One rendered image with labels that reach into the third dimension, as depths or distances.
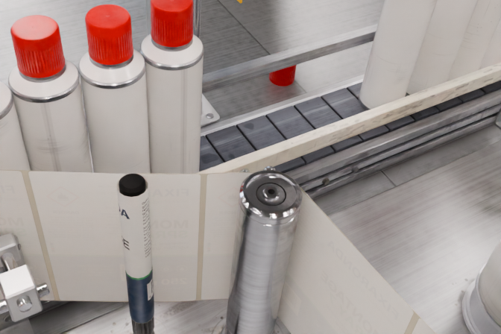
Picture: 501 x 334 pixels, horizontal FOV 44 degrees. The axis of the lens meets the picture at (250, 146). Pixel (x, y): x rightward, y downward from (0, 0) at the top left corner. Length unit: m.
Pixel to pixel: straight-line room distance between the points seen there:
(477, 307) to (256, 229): 0.25
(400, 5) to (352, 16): 0.34
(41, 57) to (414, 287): 0.37
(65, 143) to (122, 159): 0.05
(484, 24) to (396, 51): 0.12
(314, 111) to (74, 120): 0.31
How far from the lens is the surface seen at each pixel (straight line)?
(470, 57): 0.77
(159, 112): 0.53
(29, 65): 0.47
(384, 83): 0.70
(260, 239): 0.38
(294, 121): 0.70
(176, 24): 0.49
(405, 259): 0.60
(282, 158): 0.62
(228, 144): 0.66
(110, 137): 0.52
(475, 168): 0.71
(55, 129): 0.50
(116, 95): 0.49
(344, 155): 0.68
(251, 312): 0.45
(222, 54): 0.87
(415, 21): 0.66
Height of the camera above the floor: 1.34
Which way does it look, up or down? 44 degrees down
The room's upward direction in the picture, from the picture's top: 7 degrees clockwise
